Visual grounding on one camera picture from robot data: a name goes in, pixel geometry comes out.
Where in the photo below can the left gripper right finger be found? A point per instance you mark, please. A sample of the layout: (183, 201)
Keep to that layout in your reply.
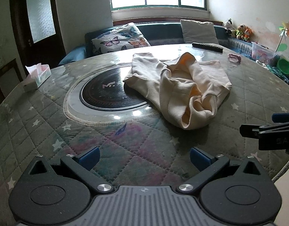
(232, 192)

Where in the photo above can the tissue box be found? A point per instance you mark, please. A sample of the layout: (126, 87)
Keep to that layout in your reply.
(37, 75)

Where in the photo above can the colourful paper pinwheel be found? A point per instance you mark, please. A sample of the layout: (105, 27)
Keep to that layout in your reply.
(284, 33)

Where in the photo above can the round black induction cooktop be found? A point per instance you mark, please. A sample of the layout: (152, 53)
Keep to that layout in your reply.
(107, 91)

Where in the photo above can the orange yellow plush toys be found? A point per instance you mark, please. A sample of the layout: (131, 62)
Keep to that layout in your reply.
(243, 33)

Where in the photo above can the pink hair scrunchie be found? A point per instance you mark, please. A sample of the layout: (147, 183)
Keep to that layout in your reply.
(234, 58)

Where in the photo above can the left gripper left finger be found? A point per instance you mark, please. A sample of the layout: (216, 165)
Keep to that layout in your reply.
(54, 194)

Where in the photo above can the clear plastic storage box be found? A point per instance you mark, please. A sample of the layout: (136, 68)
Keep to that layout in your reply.
(263, 54)

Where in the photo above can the butterfly print pillow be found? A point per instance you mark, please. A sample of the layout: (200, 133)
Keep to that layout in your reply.
(121, 38)

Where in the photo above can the cream beige garment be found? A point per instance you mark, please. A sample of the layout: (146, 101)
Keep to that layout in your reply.
(187, 92)

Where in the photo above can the black white plush toy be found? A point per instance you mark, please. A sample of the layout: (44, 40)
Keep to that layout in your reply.
(230, 28)

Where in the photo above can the dark door frosted glass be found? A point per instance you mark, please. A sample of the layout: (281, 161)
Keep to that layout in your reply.
(37, 32)

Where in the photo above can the black remote control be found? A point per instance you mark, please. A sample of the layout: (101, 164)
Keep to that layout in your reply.
(206, 46)

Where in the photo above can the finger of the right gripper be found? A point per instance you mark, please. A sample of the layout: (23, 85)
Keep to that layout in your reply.
(280, 117)
(278, 131)

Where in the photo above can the grey plain pillow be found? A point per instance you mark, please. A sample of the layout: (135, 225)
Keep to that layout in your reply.
(199, 32)

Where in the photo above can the green plastic bowl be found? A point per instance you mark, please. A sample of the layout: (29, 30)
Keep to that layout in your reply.
(283, 66)

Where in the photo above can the dark teal sofa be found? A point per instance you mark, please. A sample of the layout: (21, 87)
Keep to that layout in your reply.
(158, 33)

